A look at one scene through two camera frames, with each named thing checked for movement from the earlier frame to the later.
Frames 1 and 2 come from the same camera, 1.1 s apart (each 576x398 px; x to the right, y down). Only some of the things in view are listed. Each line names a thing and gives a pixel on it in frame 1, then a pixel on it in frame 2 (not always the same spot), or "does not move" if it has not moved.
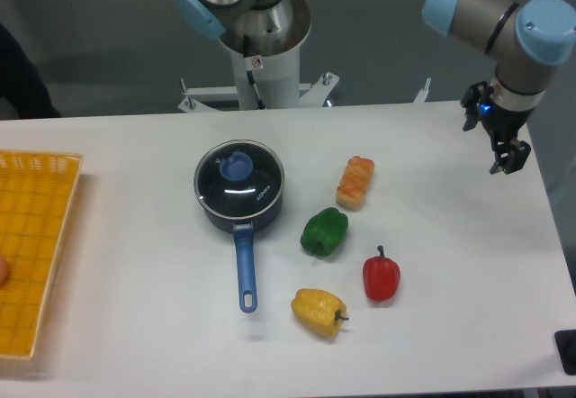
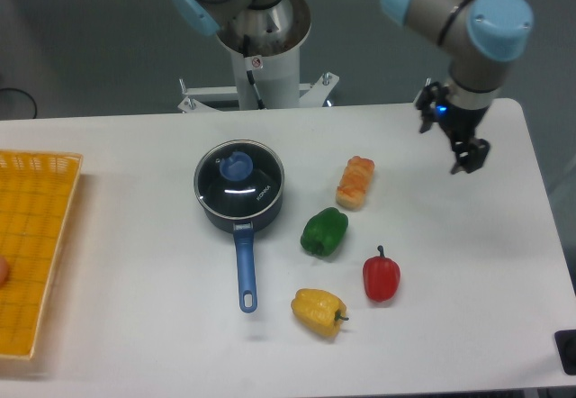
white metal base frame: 319,92 does not move
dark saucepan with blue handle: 243,230 does not move
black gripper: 503,125 → 461,124
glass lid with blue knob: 238,178 does not move
